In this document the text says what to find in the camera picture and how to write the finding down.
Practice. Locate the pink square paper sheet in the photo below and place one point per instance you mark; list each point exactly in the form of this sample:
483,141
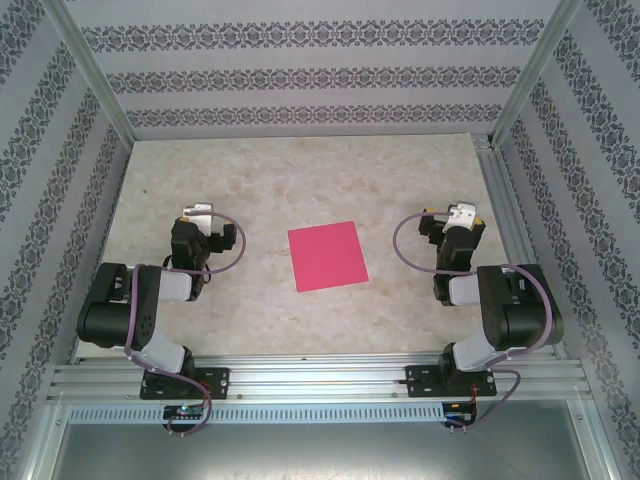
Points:
327,257

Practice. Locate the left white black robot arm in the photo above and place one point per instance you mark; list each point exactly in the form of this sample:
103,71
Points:
150,325

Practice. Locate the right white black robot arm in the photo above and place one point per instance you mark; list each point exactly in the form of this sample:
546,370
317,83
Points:
520,310

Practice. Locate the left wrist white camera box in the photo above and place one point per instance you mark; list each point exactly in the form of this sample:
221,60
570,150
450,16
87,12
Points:
200,212

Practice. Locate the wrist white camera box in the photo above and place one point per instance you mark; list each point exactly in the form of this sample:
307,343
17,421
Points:
200,212
462,215

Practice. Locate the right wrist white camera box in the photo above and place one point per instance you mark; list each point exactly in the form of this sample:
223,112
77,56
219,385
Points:
462,215

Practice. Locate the aluminium side rail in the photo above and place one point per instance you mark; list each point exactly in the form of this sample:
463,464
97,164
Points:
502,200

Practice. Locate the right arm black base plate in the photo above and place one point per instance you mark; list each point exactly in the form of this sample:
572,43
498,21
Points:
420,380

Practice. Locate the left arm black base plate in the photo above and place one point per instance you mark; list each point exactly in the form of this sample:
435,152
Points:
215,382

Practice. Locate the aluminium frame post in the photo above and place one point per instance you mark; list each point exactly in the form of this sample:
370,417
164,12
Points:
534,70
92,70

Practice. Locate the aluminium mounting rail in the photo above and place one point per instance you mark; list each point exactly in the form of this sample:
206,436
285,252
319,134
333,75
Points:
320,372

